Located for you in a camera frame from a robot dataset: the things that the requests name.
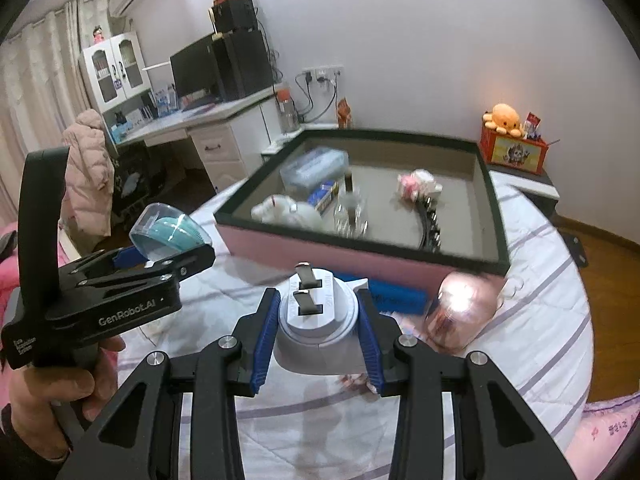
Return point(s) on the black speaker box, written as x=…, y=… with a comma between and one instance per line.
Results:
x=235, y=16

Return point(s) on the orange octopus plush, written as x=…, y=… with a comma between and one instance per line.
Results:
x=502, y=119

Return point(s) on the large pink dark-rimmed box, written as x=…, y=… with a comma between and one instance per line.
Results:
x=350, y=260

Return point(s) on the white bedside cabinet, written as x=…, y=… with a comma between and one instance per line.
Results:
x=280, y=147

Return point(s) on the low black-topped cabinet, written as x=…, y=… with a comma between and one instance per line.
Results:
x=530, y=185

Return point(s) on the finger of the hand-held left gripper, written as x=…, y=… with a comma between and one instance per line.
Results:
x=127, y=258
x=190, y=258

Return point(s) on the black office chair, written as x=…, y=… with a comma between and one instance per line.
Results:
x=127, y=185

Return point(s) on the blue and white carton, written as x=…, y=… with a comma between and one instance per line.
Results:
x=165, y=101

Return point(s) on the black computer tower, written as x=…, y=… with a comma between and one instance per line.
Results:
x=245, y=65

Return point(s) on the white toy dog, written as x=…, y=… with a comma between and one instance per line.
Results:
x=287, y=212

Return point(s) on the black floor scale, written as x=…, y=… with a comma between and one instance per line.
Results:
x=576, y=251

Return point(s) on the small blue white box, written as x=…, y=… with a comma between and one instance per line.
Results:
x=324, y=196

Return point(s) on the red printed storage box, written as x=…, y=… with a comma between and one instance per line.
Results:
x=512, y=152

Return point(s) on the glass bottle dark cap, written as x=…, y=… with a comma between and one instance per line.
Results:
x=352, y=205

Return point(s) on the white wall outlet strip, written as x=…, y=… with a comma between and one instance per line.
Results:
x=322, y=72

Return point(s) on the small pink doll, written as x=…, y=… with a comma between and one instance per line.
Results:
x=99, y=35

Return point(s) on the clear bottle orange cap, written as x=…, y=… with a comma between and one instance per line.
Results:
x=287, y=110

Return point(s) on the white glass-door cabinet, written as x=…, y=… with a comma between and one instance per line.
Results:
x=115, y=72

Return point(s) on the small cream desk fan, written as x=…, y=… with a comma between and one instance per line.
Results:
x=216, y=20

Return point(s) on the black computer monitor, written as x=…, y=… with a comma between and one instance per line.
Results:
x=192, y=70

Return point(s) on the person's left hand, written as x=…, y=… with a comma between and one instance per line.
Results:
x=65, y=380

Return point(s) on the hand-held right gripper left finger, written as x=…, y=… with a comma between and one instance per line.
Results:
x=265, y=340

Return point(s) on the person's left forearm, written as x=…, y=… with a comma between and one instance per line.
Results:
x=30, y=445

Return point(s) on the pink puffer jacket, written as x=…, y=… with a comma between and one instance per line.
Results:
x=87, y=175

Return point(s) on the pink printed quilt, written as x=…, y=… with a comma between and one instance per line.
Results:
x=605, y=435

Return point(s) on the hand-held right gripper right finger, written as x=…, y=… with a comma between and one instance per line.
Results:
x=370, y=345

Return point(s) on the clear plastic box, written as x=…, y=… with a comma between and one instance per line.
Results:
x=315, y=167

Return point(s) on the white plug adapter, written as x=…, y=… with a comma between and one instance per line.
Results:
x=320, y=320

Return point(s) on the cream curtain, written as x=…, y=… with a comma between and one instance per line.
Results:
x=35, y=100

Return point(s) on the teal round brush clear case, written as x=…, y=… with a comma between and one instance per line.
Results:
x=170, y=232

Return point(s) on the white desk with drawers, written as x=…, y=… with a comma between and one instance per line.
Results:
x=220, y=145

